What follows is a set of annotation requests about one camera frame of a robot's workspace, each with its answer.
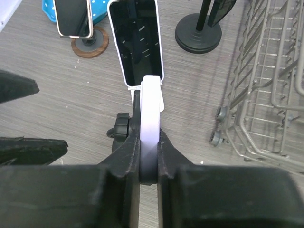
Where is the lilac case phone on white stand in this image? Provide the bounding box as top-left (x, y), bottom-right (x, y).
top-left (107, 0), bottom-right (164, 87)

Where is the round wooden phone stand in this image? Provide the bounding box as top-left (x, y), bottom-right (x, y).
top-left (71, 26), bottom-right (109, 58)

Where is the black stand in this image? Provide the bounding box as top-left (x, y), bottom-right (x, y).
top-left (106, 90), bottom-right (141, 152)
top-left (175, 0), bottom-right (222, 54)

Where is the black stand front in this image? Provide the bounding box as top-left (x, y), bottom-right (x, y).
top-left (106, 90), bottom-right (141, 152)

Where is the blue dotted plate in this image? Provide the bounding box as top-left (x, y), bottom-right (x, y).
top-left (42, 0), bottom-right (109, 25)

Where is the metal dish rack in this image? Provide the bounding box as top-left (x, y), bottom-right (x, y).
top-left (210, 0), bottom-right (304, 175)

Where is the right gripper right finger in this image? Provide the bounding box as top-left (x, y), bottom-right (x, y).
top-left (157, 132), bottom-right (304, 228)

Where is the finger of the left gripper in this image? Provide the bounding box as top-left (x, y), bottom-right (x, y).
top-left (0, 70), bottom-right (39, 104)
top-left (0, 137), bottom-right (68, 166)

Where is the pink case phone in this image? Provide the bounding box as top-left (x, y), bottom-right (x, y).
top-left (53, 0), bottom-right (94, 39)

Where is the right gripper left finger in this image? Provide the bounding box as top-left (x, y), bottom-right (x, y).
top-left (0, 130), bottom-right (140, 228)

